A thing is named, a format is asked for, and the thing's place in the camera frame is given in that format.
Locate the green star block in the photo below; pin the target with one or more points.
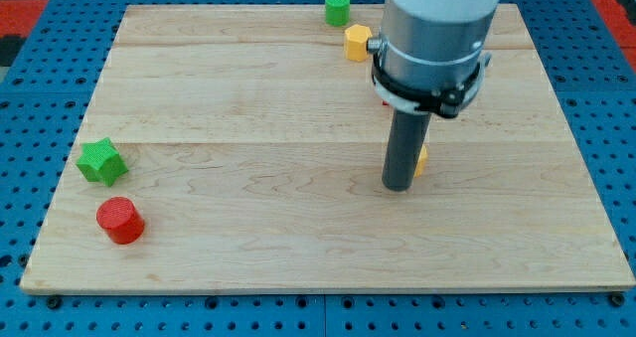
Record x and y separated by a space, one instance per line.
100 161

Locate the red cylinder block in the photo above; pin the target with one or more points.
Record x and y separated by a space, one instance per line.
120 220

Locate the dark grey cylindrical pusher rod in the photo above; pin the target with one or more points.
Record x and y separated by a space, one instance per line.
405 142

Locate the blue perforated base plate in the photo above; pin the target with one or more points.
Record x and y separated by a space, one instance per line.
48 87

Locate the yellow hexagon block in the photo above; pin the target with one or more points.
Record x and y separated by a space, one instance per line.
356 38

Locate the green cylinder block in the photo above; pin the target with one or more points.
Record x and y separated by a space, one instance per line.
337 12

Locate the yellow block behind rod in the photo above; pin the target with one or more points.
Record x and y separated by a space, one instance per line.
421 162

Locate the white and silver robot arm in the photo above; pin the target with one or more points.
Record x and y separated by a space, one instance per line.
427 57

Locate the light wooden board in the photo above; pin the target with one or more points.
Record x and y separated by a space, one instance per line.
255 153

